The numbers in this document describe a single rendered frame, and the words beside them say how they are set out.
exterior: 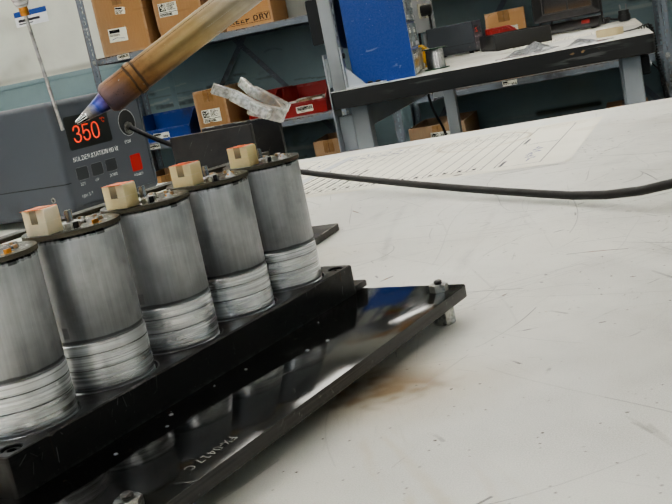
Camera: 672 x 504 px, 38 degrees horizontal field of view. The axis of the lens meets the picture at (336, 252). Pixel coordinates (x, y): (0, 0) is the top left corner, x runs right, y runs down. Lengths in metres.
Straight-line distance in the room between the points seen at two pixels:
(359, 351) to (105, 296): 0.07
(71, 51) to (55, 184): 4.74
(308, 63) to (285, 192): 4.71
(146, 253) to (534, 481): 0.12
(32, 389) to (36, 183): 0.59
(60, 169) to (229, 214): 0.52
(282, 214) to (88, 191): 0.52
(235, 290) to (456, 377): 0.07
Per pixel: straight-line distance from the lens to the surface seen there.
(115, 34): 4.88
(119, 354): 0.26
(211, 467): 0.22
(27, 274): 0.24
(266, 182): 0.31
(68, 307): 0.25
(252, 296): 0.30
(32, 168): 0.82
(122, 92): 0.25
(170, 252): 0.27
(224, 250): 0.29
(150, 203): 0.27
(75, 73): 5.53
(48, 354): 0.24
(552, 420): 0.24
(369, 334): 0.29
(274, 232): 0.31
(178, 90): 5.27
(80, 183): 0.81
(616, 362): 0.27
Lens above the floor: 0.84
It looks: 11 degrees down
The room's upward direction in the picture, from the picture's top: 11 degrees counter-clockwise
